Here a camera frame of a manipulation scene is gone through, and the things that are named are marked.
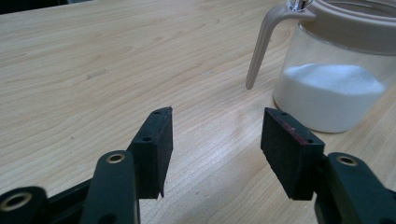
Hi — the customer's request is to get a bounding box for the glass jar with beige lid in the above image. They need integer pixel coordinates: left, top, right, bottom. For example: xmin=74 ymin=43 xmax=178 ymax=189
xmin=245 ymin=0 xmax=396 ymax=134

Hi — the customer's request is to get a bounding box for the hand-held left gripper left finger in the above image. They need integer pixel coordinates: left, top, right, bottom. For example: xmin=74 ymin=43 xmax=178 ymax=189
xmin=78 ymin=105 xmax=175 ymax=224

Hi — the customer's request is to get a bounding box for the white granular powder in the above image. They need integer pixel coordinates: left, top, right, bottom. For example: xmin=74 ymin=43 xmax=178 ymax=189
xmin=273 ymin=63 xmax=388 ymax=134

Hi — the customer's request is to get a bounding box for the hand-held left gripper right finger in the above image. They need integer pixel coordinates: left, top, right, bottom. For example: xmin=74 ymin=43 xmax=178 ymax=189
xmin=260 ymin=106 xmax=396 ymax=224

